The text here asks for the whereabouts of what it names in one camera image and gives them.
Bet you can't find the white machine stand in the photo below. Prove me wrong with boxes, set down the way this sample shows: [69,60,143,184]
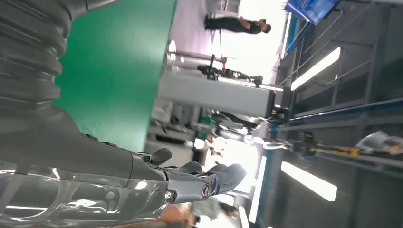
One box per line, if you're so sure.
[156,70,285,118]

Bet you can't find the blue hanging sign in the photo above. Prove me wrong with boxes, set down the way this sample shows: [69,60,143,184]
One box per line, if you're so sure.
[285,0,340,26]

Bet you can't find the person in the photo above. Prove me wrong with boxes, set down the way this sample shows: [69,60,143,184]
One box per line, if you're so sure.
[204,15,272,35]
[119,199,241,228]

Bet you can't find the green table mat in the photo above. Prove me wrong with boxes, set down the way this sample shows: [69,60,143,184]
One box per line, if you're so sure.
[52,0,178,153]

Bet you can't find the white ceiling light panel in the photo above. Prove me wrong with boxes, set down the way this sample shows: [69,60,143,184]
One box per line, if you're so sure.
[290,47,342,92]
[280,161,338,202]

